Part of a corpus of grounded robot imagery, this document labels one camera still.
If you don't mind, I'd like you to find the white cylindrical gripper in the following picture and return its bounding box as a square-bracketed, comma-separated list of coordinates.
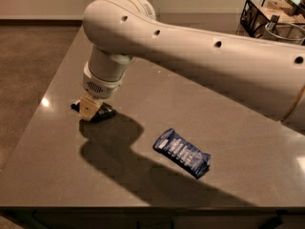
[79, 46, 135, 121]

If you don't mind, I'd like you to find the black rxbar chocolate bar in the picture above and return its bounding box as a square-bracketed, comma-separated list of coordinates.
[71, 100, 115, 123]

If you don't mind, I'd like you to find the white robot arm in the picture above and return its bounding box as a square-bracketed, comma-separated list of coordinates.
[83, 0, 305, 133]

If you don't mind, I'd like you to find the blue rxbar snack bar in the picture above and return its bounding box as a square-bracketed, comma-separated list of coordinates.
[152, 128, 211, 179]

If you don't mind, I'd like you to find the clear glass jar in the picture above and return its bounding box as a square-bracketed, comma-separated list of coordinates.
[262, 23, 305, 45]

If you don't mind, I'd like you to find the black wire basket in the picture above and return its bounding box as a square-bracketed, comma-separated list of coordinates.
[240, 0, 305, 38]

